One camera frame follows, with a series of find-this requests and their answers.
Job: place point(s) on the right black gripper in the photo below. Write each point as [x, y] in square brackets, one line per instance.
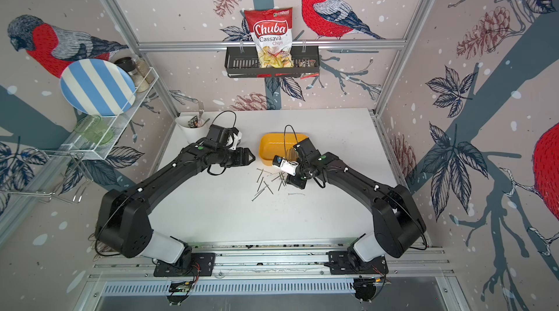
[295, 183]

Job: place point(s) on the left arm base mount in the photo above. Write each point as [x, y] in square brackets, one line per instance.
[191, 266]

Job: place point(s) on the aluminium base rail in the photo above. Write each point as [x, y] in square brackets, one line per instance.
[261, 270]

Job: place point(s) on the blue white striped plate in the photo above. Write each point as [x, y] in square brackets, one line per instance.
[97, 87]

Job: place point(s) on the red Chuba chips bag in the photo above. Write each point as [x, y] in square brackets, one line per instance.
[271, 31]

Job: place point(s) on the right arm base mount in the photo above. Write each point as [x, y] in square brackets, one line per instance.
[370, 276]

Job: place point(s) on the steel nail lower left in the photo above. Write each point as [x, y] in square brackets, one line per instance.
[258, 194]

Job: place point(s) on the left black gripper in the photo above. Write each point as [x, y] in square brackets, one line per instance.
[240, 161]

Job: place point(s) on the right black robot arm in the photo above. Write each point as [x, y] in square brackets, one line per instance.
[397, 223]

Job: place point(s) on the black wire wall basket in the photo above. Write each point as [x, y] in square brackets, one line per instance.
[249, 63]

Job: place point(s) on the green glass bowl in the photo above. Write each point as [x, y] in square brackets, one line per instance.
[94, 130]

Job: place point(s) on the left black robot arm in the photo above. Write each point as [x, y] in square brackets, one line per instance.
[123, 219]

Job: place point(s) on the yellow plastic storage box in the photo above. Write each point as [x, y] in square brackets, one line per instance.
[279, 144]

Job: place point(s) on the black lid spice jar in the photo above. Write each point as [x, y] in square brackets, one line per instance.
[127, 64]

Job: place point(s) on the white utensil holder cup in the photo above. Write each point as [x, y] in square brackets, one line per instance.
[193, 127]

